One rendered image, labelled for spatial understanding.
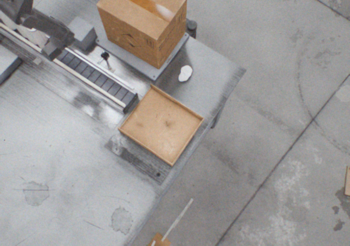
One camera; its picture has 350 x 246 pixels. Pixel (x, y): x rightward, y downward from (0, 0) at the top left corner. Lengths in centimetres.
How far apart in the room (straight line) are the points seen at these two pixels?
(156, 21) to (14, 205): 96
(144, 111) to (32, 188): 57
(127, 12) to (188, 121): 54
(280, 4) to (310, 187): 141
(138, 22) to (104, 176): 67
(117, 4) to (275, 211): 162
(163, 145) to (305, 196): 123
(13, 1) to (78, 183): 82
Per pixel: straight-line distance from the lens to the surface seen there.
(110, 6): 161
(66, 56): 181
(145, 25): 154
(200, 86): 173
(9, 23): 190
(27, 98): 183
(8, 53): 190
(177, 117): 167
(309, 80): 283
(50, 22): 134
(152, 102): 169
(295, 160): 260
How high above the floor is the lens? 241
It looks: 71 degrees down
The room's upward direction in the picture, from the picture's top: 2 degrees clockwise
